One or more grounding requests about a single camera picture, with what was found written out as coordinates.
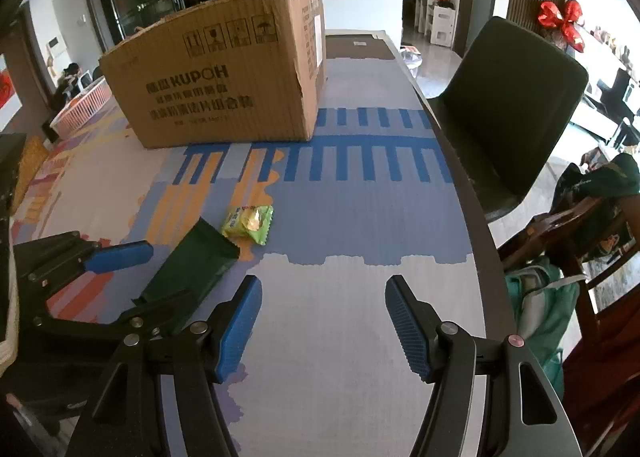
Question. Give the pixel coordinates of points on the red bow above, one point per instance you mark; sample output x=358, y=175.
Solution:
x=562, y=19

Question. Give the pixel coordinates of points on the small yellow-green snack packet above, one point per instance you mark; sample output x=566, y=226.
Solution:
x=247, y=222

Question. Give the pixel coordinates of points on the white shelf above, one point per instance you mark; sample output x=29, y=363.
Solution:
x=440, y=17

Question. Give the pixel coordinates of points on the dark green snack packet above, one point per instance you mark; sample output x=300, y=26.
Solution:
x=195, y=257

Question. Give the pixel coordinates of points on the dark green jacket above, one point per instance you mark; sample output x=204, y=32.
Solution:
x=600, y=187

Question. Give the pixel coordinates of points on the pink white basket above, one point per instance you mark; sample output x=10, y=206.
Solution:
x=85, y=109

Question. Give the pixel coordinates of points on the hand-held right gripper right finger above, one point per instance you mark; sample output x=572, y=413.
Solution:
x=410, y=327

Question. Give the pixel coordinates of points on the wooden chair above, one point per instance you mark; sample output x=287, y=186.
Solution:
x=600, y=337

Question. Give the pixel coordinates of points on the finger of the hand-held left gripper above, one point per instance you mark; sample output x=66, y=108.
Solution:
x=120, y=254
x=160, y=309

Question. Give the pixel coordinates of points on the cardboard box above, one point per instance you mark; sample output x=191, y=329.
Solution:
x=225, y=87

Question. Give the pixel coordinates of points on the light green bag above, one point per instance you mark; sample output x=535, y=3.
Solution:
x=540, y=297

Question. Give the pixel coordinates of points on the clear plastic container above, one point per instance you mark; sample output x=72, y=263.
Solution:
x=412, y=59

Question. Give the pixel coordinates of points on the printed table mat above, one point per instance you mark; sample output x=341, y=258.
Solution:
x=350, y=212

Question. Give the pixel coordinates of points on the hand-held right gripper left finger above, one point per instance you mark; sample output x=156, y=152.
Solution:
x=240, y=327

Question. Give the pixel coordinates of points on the black chair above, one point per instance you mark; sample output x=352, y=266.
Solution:
x=510, y=112

